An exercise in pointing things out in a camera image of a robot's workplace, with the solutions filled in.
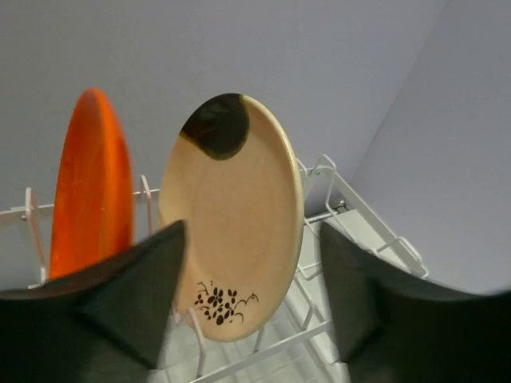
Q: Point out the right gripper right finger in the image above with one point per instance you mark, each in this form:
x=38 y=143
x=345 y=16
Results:
x=392 y=326

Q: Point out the beige plate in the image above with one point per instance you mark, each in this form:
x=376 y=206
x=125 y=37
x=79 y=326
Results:
x=233 y=178

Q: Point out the orange plate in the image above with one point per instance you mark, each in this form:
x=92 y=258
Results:
x=93 y=215

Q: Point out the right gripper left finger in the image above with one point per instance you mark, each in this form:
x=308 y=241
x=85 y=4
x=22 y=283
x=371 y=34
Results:
x=104 y=323

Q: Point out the white wire dish rack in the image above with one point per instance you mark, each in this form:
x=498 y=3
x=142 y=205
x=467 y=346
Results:
x=295 y=344

